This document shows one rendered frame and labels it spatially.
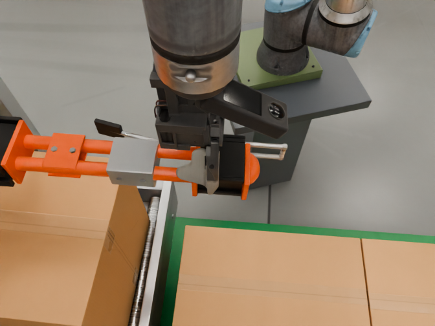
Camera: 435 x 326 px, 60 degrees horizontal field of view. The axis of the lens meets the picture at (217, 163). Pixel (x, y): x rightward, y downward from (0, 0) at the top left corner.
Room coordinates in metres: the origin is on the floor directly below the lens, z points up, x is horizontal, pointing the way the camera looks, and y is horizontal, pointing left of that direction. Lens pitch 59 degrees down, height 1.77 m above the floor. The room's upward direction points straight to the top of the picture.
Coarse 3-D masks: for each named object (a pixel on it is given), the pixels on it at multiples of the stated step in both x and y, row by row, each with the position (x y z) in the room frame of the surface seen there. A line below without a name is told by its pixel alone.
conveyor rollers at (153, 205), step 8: (152, 200) 0.58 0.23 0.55; (152, 208) 0.55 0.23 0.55; (152, 216) 0.52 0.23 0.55; (152, 224) 0.49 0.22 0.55; (152, 232) 0.46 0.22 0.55; (152, 240) 0.44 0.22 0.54; (144, 248) 0.41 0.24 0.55; (144, 256) 0.38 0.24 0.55; (144, 264) 0.35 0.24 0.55; (144, 272) 0.33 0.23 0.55; (144, 280) 0.30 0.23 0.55; (136, 288) 0.28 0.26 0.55; (136, 296) 0.25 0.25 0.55; (136, 304) 0.23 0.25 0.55; (136, 312) 0.21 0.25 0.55; (136, 320) 0.18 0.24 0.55
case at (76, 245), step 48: (0, 192) 0.41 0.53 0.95; (48, 192) 0.41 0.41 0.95; (96, 192) 0.41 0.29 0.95; (0, 240) 0.29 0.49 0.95; (48, 240) 0.29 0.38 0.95; (96, 240) 0.29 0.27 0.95; (144, 240) 0.43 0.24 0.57; (0, 288) 0.19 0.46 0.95; (48, 288) 0.19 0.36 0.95; (96, 288) 0.19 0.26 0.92
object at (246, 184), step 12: (228, 144) 0.32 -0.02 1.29; (240, 144) 0.32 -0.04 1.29; (228, 156) 0.30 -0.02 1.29; (240, 156) 0.30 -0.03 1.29; (228, 168) 0.28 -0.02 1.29; (240, 168) 0.28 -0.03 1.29; (228, 180) 0.26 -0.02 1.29; (240, 180) 0.26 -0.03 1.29; (192, 192) 0.26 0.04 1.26; (204, 192) 0.26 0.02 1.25; (216, 192) 0.26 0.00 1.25; (228, 192) 0.26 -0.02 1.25; (240, 192) 0.26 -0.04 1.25
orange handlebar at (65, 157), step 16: (32, 144) 0.33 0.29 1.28; (48, 144) 0.33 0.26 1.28; (64, 144) 0.32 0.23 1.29; (80, 144) 0.32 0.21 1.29; (96, 144) 0.33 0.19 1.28; (112, 144) 0.33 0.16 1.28; (16, 160) 0.30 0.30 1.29; (32, 160) 0.30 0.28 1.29; (48, 160) 0.29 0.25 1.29; (64, 160) 0.29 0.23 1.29; (80, 160) 0.30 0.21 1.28; (256, 160) 0.30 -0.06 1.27; (64, 176) 0.28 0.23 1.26; (80, 176) 0.28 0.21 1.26; (160, 176) 0.28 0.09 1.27; (176, 176) 0.28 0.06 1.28; (256, 176) 0.28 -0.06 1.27
